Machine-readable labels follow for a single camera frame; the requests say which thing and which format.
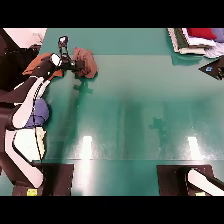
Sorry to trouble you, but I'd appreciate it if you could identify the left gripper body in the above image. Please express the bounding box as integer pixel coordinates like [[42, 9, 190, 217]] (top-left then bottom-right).
[[59, 54, 78, 72]]

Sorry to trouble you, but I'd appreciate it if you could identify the brown T-shirt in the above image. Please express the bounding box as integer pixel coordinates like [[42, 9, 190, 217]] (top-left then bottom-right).
[[72, 46, 99, 80]]

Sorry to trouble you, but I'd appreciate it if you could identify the orange garment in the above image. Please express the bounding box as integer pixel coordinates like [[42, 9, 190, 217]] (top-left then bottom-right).
[[22, 52, 65, 81]]

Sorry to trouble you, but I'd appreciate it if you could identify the blue garment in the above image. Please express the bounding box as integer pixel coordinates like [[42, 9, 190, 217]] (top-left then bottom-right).
[[23, 97, 51, 130]]

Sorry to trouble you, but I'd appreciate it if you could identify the white garment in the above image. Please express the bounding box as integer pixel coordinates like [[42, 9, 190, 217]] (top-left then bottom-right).
[[13, 127, 47, 162], [181, 29, 218, 48]]

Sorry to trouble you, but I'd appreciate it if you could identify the dark green garment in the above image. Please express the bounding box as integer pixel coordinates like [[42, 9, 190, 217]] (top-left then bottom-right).
[[174, 28, 192, 50]]

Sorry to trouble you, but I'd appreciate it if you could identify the black mounting plate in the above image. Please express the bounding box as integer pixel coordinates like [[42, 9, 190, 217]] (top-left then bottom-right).
[[12, 162, 75, 197], [156, 164, 216, 197]]

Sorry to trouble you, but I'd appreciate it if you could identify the cream garment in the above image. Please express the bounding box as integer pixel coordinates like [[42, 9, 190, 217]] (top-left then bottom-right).
[[167, 28, 208, 56]]

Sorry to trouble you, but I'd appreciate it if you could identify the red garment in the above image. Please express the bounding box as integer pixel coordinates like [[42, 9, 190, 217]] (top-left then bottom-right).
[[186, 28, 218, 41]]

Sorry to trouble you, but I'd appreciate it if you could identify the pale grey garment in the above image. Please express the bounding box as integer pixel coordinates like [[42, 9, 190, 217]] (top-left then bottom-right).
[[203, 41, 224, 60]]

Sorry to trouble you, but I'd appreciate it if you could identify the purple garment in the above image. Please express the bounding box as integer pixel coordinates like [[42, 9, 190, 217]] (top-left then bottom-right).
[[211, 28, 224, 43]]

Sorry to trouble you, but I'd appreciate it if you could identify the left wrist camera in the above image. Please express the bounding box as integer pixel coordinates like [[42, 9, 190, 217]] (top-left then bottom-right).
[[57, 35, 70, 58]]

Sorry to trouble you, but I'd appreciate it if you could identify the black cable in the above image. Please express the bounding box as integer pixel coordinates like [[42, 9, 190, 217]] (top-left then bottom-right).
[[32, 126, 45, 165]]

